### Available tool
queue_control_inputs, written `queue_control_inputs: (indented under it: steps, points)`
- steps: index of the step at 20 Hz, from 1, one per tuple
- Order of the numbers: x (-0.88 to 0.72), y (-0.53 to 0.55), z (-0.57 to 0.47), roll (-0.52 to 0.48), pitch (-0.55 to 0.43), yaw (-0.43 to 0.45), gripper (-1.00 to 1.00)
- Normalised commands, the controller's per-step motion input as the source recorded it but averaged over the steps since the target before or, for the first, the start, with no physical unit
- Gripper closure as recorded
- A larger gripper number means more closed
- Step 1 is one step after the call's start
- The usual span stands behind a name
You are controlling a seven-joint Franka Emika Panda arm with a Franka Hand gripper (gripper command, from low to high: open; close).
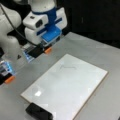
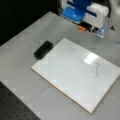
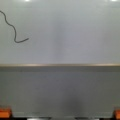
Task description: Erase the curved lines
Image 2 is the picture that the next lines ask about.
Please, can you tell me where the white and blue gripper body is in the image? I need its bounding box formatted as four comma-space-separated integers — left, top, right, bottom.
60, 0, 108, 28

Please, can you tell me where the black whiteboard eraser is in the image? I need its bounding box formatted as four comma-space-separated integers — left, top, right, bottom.
34, 41, 53, 59

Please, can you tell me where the orange small object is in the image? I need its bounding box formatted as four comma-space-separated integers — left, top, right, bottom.
78, 26, 87, 32

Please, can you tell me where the white whiteboard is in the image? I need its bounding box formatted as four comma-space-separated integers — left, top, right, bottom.
31, 38, 120, 113

